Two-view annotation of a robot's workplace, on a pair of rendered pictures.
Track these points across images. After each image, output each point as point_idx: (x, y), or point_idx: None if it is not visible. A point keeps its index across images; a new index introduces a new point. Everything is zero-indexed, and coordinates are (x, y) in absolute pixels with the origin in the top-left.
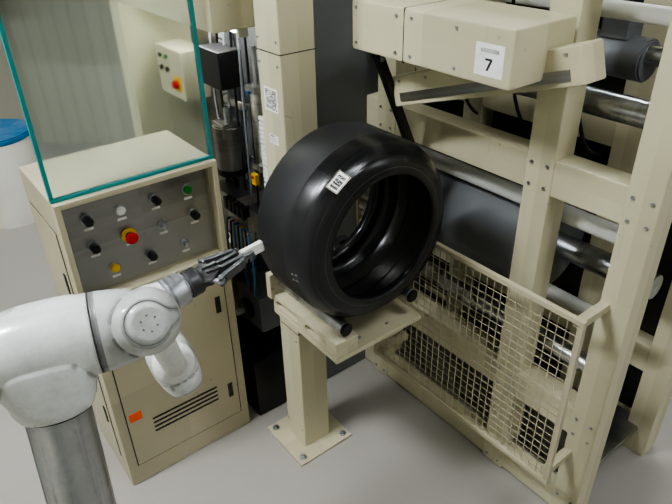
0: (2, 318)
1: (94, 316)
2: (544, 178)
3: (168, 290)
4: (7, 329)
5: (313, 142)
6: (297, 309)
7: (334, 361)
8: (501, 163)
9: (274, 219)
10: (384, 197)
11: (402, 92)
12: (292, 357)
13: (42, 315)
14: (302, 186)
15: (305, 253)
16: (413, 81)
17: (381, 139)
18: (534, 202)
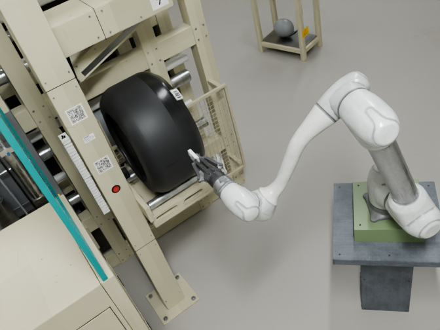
0: (376, 106)
1: (363, 88)
2: (158, 55)
3: (233, 181)
4: (382, 103)
5: (134, 100)
6: (171, 202)
7: (211, 191)
8: (132, 69)
9: (170, 143)
10: (115, 131)
11: (82, 70)
12: (155, 259)
13: (370, 95)
14: (168, 112)
15: (198, 136)
16: (87, 57)
17: (146, 73)
18: (159, 70)
